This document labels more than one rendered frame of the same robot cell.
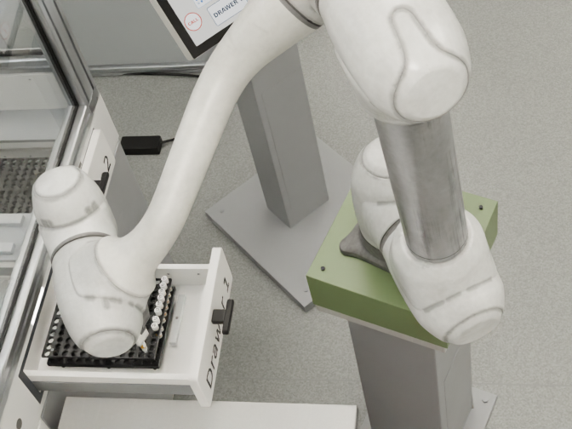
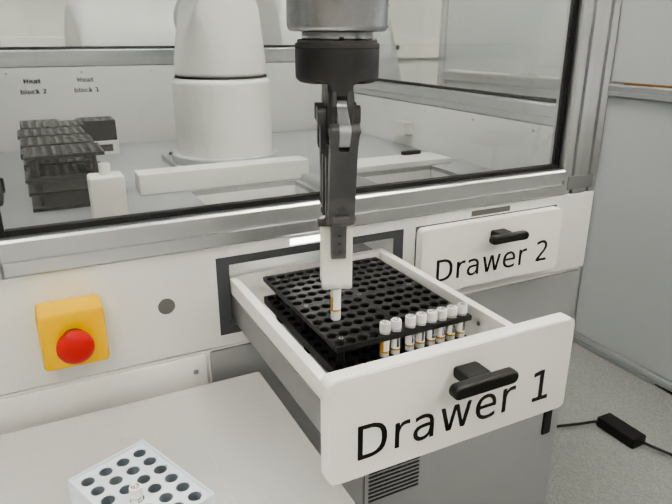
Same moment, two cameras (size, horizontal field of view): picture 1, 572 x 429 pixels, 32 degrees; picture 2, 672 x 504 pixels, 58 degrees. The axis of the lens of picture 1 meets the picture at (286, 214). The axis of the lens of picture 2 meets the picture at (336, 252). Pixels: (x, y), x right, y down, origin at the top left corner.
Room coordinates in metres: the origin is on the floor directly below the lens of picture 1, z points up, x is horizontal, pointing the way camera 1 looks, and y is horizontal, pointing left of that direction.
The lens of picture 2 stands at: (0.58, -0.09, 1.21)
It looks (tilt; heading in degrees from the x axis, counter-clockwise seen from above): 20 degrees down; 45
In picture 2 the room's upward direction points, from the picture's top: straight up
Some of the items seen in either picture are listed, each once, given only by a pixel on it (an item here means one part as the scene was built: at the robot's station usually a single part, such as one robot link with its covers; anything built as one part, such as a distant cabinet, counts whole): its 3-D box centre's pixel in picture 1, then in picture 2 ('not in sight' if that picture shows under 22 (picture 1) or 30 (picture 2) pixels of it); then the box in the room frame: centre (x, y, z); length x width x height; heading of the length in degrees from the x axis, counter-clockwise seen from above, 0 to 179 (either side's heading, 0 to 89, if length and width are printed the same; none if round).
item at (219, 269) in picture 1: (211, 325); (456, 392); (1.03, 0.19, 0.87); 0.29 x 0.02 x 0.11; 162
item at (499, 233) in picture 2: (97, 185); (504, 235); (1.42, 0.37, 0.91); 0.07 x 0.04 x 0.01; 162
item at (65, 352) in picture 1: (111, 324); (359, 317); (1.09, 0.38, 0.87); 0.22 x 0.18 x 0.06; 72
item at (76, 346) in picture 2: not in sight; (75, 344); (0.80, 0.55, 0.88); 0.04 x 0.03 x 0.04; 162
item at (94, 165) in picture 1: (89, 196); (491, 249); (1.43, 0.39, 0.87); 0.29 x 0.02 x 0.11; 162
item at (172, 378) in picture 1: (108, 326); (355, 318); (1.10, 0.39, 0.86); 0.40 x 0.26 x 0.06; 72
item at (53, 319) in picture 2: not in sight; (72, 332); (0.81, 0.58, 0.88); 0.07 x 0.05 x 0.07; 162
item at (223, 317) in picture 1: (221, 317); (476, 377); (1.02, 0.16, 0.91); 0.07 x 0.04 x 0.01; 162
